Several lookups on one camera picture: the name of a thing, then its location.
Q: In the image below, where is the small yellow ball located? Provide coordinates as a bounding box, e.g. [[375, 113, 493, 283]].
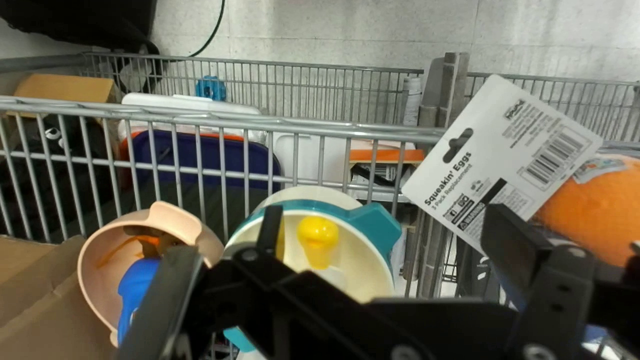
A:
[[296, 213, 342, 272]]

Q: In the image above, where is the brown cardboard box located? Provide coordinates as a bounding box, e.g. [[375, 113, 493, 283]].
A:
[[0, 233, 118, 360]]

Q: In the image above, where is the grey wire shelf rack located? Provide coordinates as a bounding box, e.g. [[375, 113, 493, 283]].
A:
[[0, 51, 640, 301]]

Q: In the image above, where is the white case black handle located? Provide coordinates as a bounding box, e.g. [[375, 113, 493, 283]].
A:
[[272, 127, 428, 202]]

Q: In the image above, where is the orange plush ball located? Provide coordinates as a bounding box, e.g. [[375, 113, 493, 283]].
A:
[[532, 153, 640, 267]]

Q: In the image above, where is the black strap bundle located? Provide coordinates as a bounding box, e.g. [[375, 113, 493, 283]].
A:
[[27, 112, 118, 176]]

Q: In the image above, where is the white pot teal band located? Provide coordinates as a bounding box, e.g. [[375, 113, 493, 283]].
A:
[[223, 184, 406, 355]]

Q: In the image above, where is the blue container orange trim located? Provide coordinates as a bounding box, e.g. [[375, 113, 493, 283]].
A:
[[118, 126, 287, 196]]

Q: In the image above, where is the pink bowl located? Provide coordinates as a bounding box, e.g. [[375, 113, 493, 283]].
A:
[[77, 200, 226, 348]]

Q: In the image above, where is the blue bottle white cap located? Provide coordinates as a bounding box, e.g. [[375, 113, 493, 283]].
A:
[[116, 258, 164, 345]]

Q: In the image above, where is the small open cardboard box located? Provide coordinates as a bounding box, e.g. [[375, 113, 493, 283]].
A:
[[12, 72, 118, 105]]

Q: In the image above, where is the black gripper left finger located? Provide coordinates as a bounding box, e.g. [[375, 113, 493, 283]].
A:
[[110, 204, 376, 360]]

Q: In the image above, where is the thin black cable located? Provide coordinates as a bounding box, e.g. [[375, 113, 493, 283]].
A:
[[159, 0, 228, 59]]

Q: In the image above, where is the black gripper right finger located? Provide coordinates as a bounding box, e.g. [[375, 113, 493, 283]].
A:
[[478, 202, 633, 360]]

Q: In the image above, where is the blue spool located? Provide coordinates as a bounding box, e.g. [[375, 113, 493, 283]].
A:
[[194, 73, 228, 104]]

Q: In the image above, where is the white printed card tag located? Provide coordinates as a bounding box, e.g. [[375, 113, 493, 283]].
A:
[[400, 73, 606, 256]]

